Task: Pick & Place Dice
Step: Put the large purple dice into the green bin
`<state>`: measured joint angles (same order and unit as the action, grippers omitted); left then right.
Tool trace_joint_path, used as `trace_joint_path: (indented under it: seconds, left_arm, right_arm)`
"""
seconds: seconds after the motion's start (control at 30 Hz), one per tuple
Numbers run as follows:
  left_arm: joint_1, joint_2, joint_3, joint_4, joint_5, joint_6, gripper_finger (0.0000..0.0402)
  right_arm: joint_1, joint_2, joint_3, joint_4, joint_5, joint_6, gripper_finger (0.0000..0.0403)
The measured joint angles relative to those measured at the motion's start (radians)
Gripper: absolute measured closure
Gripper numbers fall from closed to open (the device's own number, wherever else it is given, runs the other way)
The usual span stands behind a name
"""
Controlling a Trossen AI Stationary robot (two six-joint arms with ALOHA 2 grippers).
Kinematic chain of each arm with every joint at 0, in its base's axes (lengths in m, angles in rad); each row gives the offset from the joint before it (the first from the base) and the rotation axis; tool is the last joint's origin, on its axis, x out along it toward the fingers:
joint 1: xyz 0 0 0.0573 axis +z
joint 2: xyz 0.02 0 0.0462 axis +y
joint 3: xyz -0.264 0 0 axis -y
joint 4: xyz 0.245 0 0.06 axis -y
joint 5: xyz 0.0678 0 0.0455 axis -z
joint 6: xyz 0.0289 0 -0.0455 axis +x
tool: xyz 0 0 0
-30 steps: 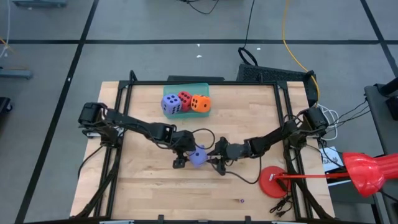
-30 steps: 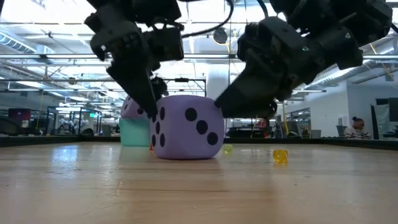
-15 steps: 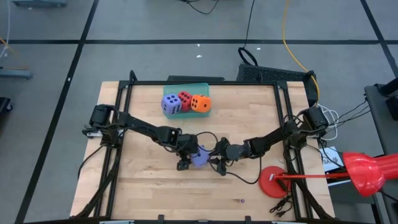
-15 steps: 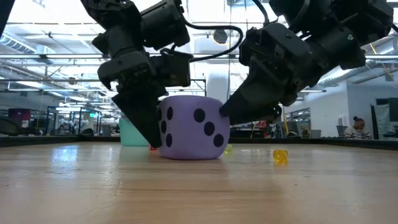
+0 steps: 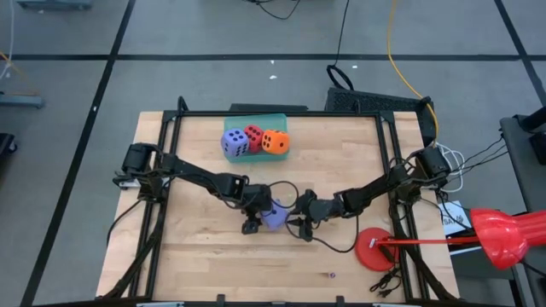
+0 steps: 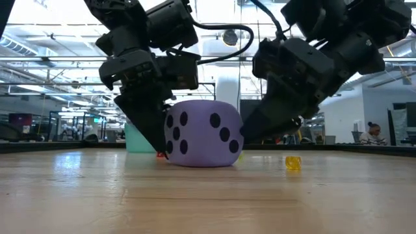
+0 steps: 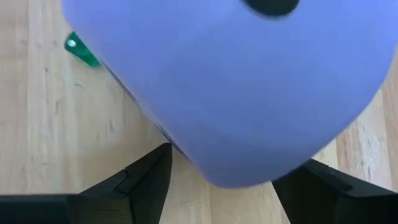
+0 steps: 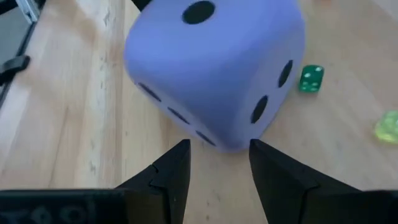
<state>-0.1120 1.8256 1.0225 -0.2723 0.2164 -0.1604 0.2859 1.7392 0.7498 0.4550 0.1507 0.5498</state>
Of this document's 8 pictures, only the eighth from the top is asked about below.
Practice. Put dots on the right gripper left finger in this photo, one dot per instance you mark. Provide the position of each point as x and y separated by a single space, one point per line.
174 174

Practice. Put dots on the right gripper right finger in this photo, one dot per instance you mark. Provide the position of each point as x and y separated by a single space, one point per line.
280 186

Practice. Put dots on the purple foam die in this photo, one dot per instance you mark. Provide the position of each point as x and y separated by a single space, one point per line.
214 71

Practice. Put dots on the small green die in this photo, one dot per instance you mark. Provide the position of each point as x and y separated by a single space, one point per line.
311 78

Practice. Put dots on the small lime die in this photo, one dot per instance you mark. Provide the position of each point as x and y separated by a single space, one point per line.
388 127

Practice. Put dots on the black plastic object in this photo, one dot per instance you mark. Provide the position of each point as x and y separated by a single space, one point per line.
141 3

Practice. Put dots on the black frame clip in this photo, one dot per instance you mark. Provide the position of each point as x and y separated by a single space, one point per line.
14 67

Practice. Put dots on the black aluminium table frame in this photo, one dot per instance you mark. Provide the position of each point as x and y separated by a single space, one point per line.
4 6

